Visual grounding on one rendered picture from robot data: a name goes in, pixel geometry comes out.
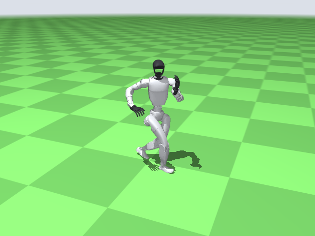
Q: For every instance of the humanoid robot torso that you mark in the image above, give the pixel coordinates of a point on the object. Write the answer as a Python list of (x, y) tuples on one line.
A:
[(158, 94)]

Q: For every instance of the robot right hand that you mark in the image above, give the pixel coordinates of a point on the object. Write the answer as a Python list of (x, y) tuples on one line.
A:
[(137, 110)]

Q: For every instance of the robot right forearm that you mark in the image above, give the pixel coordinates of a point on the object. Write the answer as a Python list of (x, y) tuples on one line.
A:
[(129, 98)]

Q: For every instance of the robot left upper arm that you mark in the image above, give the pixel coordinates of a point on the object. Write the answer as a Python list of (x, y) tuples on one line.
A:
[(172, 83)]

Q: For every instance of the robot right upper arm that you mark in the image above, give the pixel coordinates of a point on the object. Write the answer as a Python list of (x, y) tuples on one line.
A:
[(143, 83)]

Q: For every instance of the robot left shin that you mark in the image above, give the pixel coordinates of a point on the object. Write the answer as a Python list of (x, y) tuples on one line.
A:
[(149, 146)]

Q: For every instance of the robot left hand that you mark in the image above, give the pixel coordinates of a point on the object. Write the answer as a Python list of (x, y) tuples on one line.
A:
[(177, 84)]

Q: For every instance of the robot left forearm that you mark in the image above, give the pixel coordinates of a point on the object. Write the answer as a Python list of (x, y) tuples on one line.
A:
[(178, 96)]

